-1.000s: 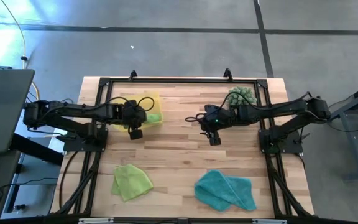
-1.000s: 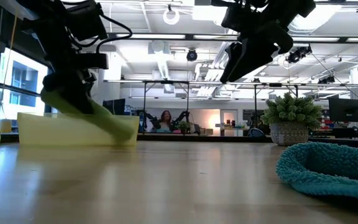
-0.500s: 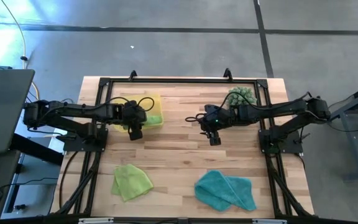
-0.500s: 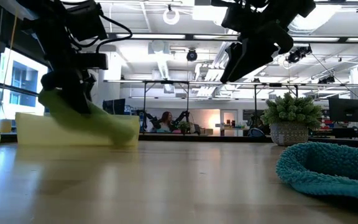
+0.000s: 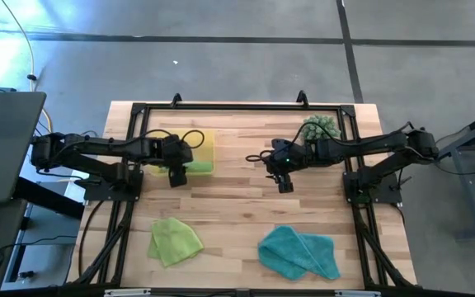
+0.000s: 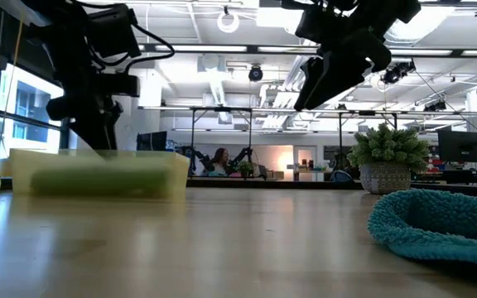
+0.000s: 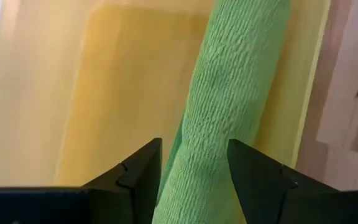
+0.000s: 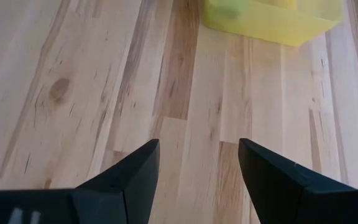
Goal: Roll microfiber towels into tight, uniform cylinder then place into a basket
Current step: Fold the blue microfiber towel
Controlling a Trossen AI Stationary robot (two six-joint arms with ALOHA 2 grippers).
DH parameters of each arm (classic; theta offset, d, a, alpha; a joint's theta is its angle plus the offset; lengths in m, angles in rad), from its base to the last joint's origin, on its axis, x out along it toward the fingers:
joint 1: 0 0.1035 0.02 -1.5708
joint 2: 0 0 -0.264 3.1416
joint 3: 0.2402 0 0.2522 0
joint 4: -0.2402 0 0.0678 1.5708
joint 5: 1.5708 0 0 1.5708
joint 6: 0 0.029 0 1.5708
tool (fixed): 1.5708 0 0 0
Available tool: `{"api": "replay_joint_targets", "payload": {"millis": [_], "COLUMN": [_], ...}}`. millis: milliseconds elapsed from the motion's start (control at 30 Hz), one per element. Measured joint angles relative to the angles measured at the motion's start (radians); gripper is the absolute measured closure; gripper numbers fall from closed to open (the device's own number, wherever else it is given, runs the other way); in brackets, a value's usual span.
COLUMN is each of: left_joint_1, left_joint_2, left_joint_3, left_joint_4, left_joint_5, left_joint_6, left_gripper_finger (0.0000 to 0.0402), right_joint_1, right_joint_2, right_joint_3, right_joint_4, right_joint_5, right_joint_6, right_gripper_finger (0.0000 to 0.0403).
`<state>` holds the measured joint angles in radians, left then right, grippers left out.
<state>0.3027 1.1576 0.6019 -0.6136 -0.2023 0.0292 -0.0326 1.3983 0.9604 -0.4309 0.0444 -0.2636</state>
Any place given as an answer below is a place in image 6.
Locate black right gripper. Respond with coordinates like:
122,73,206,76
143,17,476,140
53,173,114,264
292,28,393,113

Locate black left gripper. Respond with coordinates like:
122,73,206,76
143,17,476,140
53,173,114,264
46,95,124,151

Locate teal microfiber towel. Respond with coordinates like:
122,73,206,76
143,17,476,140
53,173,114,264
367,188,477,276

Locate yellow translucent plastic basket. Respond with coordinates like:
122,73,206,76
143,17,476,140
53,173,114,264
9,148,190,202

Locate small black monitor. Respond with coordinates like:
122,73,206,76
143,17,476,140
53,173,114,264
136,131,168,152

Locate potted green succulent plant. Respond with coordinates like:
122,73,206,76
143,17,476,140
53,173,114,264
346,122,431,195

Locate blue round object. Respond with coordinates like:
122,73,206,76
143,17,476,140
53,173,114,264
330,168,354,184

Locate small background plant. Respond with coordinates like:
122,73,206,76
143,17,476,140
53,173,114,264
235,160,256,180

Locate person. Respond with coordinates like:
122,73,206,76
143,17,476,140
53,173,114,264
206,147,234,177

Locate large black monitor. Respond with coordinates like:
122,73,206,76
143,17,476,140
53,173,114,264
437,129,477,164

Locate black background stand frame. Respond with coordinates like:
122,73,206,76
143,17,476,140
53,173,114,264
189,106,253,167
337,109,399,171

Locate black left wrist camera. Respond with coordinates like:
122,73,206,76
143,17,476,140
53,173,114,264
97,73,142,99

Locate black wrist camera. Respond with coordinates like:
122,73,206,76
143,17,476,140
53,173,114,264
97,73,142,99
293,5,340,45

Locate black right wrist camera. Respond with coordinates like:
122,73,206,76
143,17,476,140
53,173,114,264
293,5,340,45

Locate black hanging background camera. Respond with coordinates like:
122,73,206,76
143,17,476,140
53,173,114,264
380,59,417,86

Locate black overhead camera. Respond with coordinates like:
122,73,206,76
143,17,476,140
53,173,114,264
248,65,264,83

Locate black overhead frame beam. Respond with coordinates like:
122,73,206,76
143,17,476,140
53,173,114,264
138,42,477,58

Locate black metal table frame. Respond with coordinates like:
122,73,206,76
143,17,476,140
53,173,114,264
185,176,477,201

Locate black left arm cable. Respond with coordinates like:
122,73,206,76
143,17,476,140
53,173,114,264
123,22,176,74

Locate white coiled cable ring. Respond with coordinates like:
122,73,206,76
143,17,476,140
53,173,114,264
216,9,241,35

